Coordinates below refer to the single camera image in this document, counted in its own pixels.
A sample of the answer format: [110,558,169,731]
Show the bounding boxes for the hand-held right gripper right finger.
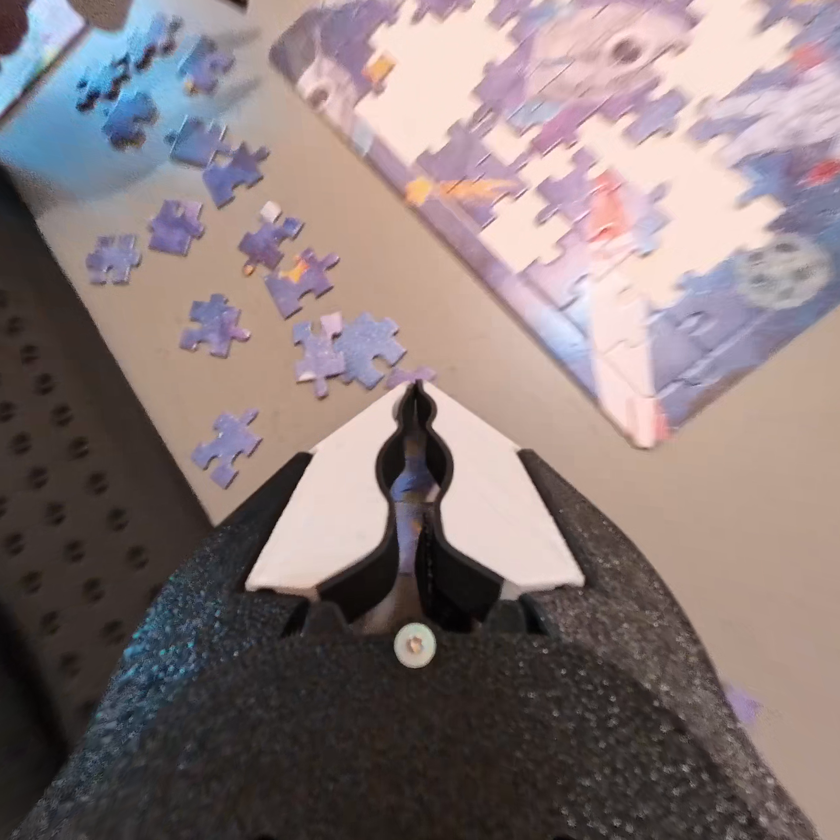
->
[417,381,585,634]

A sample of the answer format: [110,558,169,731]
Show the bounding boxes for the space puzzle board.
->
[269,0,840,452]

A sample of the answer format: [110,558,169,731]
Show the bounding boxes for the purple blue jigsaw puzzle piece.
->
[386,366,439,585]

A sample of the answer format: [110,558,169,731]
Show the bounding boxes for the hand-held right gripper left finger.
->
[247,381,416,623]

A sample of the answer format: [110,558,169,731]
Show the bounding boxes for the puzzle pieces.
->
[75,13,763,724]

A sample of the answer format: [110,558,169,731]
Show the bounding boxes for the colourful cartoon puzzle board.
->
[0,0,91,123]

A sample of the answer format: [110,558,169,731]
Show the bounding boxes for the grey desk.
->
[0,0,840,808]

